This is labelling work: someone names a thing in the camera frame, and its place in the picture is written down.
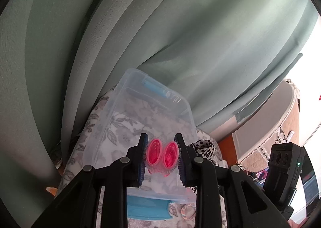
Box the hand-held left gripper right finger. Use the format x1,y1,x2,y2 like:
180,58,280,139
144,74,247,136
174,133,293,228

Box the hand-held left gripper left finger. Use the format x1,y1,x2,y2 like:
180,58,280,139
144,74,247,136
31,133,149,228

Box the pink hair roller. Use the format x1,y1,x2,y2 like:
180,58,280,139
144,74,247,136
162,141,181,177
146,138,164,176

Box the black white spotted scrunchie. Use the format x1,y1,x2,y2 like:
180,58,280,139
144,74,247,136
188,139,218,167

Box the clear plastic container blue handles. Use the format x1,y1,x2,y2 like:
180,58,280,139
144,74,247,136
83,68,197,220

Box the pink printed packet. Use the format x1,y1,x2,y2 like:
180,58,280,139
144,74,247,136
251,169,270,188

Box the lit screen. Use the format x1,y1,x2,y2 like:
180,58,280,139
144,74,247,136
300,168,317,218

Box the orange-brown wooden panel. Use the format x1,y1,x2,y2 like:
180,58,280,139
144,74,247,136
218,135,239,168

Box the white rounded furniture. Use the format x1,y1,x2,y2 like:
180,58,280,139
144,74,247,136
232,84,295,162

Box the grey floral blanket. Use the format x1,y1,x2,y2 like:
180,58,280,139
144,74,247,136
54,90,226,228

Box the green curtain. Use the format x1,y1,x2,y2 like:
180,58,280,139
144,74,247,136
0,0,319,193

